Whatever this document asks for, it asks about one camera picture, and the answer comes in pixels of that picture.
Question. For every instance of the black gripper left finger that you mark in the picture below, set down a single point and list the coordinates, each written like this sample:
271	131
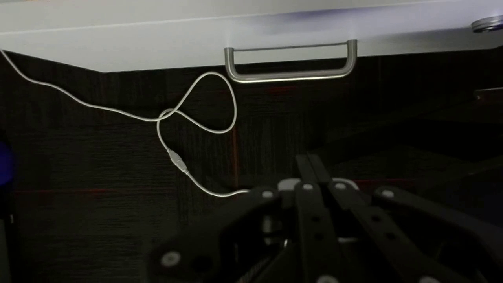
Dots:
273	235

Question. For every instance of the wooden drawer white front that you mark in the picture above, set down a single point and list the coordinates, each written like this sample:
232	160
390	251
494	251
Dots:
134	35

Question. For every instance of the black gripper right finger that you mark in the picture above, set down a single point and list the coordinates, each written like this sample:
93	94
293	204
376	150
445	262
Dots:
423	241

